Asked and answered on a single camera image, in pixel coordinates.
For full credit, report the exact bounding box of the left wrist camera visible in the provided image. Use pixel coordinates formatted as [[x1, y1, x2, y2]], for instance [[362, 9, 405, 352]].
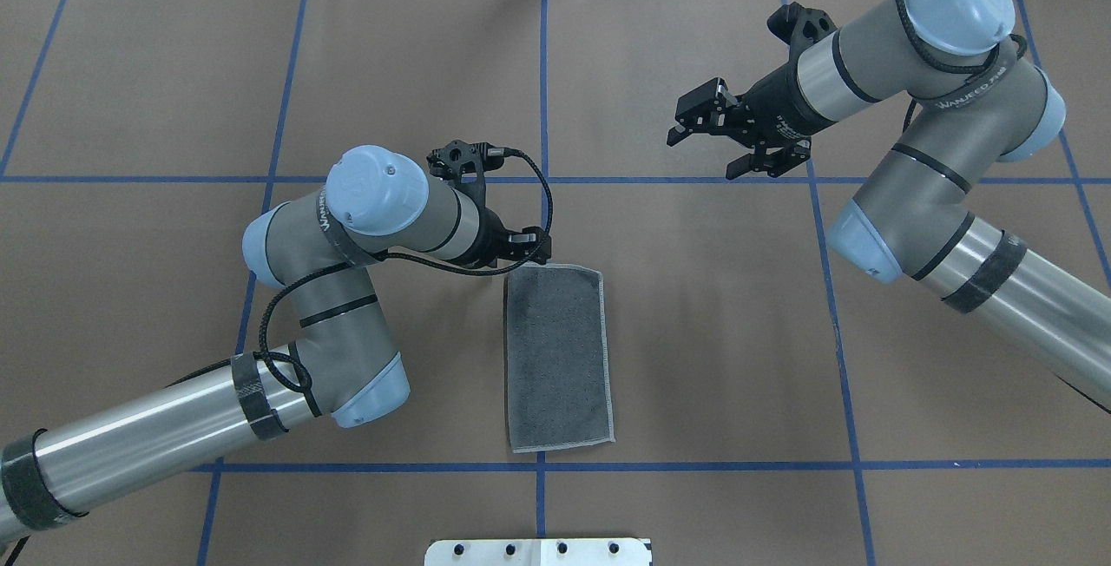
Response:
[[426, 140, 508, 205]]

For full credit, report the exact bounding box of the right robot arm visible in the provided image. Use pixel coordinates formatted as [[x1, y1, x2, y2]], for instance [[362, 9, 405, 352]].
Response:
[[667, 0, 1110, 411]]

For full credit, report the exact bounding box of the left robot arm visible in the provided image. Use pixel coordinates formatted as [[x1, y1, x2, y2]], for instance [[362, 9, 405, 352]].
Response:
[[3, 141, 551, 543]]

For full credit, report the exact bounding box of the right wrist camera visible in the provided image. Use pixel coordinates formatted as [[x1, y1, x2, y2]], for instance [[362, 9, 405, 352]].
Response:
[[765, 2, 838, 58]]

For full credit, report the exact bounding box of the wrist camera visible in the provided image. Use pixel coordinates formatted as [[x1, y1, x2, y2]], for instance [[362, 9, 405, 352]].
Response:
[[765, 2, 838, 58], [426, 140, 508, 205]]

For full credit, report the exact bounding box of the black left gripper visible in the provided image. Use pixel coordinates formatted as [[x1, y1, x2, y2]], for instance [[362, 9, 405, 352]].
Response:
[[469, 207, 551, 270]]

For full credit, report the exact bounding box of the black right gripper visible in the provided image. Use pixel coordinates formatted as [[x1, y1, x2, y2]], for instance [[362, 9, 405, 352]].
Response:
[[667, 63, 825, 180]]

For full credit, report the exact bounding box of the pink towel with grey back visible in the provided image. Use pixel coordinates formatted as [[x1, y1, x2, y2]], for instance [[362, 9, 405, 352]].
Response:
[[503, 264, 615, 454]]

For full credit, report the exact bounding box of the white mounting plate with bolts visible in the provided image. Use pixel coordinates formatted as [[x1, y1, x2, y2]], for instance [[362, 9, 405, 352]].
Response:
[[424, 537, 654, 565]]

